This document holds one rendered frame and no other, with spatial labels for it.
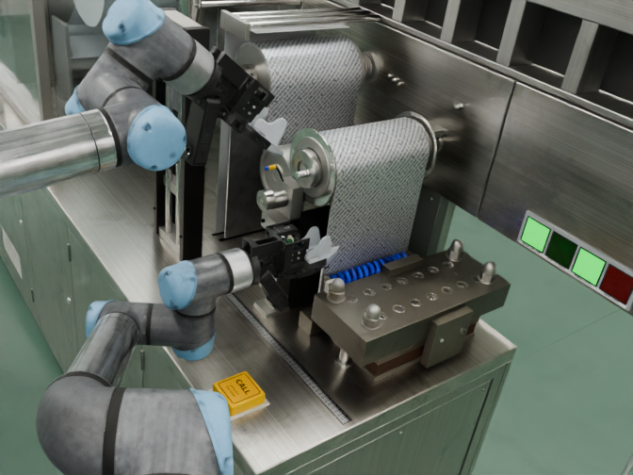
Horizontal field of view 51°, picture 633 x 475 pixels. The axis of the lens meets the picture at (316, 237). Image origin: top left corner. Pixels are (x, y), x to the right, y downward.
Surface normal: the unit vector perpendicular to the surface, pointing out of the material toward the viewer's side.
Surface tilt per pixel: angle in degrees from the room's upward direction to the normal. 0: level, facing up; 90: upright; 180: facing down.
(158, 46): 90
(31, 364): 0
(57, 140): 47
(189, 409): 7
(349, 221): 90
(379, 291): 0
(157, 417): 17
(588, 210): 90
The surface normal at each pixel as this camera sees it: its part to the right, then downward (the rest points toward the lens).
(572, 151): -0.81, 0.22
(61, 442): -0.44, -0.09
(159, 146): 0.58, 0.48
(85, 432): -0.08, -0.32
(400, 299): 0.12, -0.84
